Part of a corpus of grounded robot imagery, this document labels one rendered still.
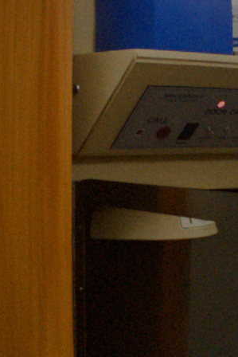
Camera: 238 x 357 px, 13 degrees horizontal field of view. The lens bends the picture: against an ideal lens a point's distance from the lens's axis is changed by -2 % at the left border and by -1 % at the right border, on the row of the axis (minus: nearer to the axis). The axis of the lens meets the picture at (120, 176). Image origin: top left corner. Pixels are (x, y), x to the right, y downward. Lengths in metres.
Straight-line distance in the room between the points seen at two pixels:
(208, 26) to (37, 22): 0.18
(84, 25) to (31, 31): 0.12
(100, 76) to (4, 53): 0.09
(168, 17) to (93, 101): 0.11
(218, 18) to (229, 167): 0.22
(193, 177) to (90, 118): 0.18
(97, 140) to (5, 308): 0.19
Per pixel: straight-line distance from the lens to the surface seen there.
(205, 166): 1.15
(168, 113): 1.03
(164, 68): 0.98
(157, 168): 1.11
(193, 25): 1.00
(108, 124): 1.00
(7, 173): 0.98
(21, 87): 0.96
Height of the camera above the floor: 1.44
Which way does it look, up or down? 3 degrees down
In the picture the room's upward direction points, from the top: straight up
